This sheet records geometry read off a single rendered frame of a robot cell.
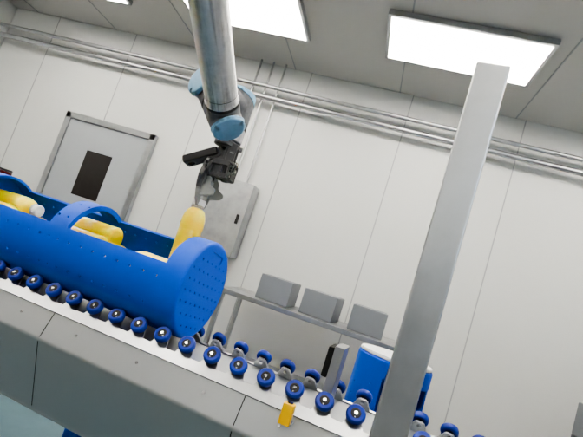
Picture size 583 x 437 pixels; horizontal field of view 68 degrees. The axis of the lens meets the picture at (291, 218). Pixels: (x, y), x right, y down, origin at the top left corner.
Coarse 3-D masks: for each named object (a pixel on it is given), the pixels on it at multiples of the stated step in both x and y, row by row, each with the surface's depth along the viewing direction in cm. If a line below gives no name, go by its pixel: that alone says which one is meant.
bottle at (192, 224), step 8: (192, 208) 129; (200, 208) 130; (184, 216) 128; (192, 216) 127; (200, 216) 129; (184, 224) 127; (192, 224) 127; (200, 224) 129; (184, 232) 127; (192, 232) 127; (200, 232) 130; (176, 240) 127; (184, 240) 126
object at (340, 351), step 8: (336, 344) 115; (344, 344) 115; (328, 352) 108; (336, 352) 107; (344, 352) 108; (328, 360) 108; (336, 360) 107; (344, 360) 114; (328, 368) 107; (336, 368) 106; (328, 376) 106; (336, 376) 106; (328, 384) 106; (336, 384) 110
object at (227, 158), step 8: (216, 144) 134; (224, 144) 131; (232, 144) 130; (224, 152) 131; (232, 152) 130; (240, 152) 133; (208, 160) 129; (216, 160) 129; (224, 160) 128; (232, 160) 129; (208, 168) 129; (216, 168) 130; (224, 168) 129; (232, 168) 129; (216, 176) 129; (224, 176) 127; (232, 176) 131
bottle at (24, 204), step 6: (0, 192) 148; (6, 192) 148; (12, 192) 149; (0, 198) 146; (6, 198) 146; (12, 198) 146; (18, 198) 146; (24, 198) 146; (12, 204) 145; (18, 204) 144; (24, 204) 144; (30, 204) 145; (36, 204) 146; (18, 210) 144; (24, 210) 144; (30, 210) 145
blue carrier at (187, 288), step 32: (32, 192) 157; (0, 224) 129; (32, 224) 127; (64, 224) 125; (128, 224) 144; (0, 256) 132; (32, 256) 126; (64, 256) 122; (96, 256) 119; (128, 256) 117; (160, 256) 144; (192, 256) 115; (224, 256) 131; (64, 288) 127; (96, 288) 120; (128, 288) 115; (160, 288) 112; (192, 288) 118; (160, 320) 115; (192, 320) 123
